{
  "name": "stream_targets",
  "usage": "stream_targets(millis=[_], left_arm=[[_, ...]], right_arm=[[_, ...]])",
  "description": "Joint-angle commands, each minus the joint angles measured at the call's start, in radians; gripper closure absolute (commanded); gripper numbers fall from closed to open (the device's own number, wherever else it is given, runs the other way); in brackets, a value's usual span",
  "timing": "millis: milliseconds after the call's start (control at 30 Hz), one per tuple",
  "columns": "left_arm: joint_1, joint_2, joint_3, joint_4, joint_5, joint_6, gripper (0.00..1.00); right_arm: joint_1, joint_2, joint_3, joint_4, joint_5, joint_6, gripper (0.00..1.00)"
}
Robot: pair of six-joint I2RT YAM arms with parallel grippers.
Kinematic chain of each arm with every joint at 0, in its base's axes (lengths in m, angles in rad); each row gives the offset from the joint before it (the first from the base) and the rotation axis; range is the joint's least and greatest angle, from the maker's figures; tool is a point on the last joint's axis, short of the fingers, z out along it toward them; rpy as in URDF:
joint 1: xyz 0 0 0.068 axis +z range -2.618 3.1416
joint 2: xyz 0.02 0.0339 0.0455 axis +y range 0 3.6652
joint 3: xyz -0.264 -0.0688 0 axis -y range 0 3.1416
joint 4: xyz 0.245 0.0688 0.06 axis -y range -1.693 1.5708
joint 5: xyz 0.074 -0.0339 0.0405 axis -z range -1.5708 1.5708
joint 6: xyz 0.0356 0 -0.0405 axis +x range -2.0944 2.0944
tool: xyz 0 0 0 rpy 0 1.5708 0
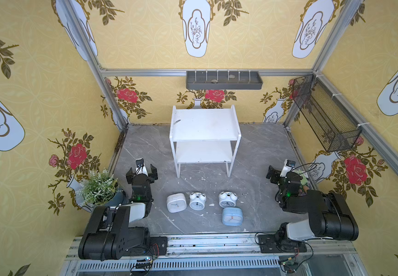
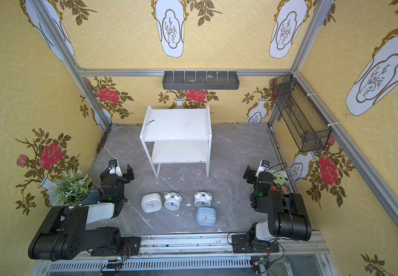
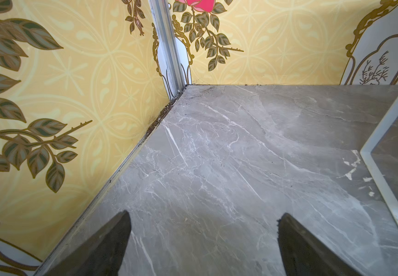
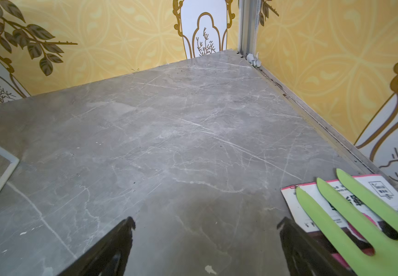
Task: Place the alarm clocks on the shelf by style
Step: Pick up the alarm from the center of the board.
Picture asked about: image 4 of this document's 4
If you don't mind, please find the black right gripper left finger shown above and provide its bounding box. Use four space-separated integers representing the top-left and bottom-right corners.
60 217 136 276

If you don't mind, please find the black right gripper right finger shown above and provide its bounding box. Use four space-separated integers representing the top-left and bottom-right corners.
277 217 354 276

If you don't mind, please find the green plastic garden fork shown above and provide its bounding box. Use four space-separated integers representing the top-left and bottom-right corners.
296 169 398 276

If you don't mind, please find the pink white seed packet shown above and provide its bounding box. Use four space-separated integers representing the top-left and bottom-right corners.
281 174 398 276

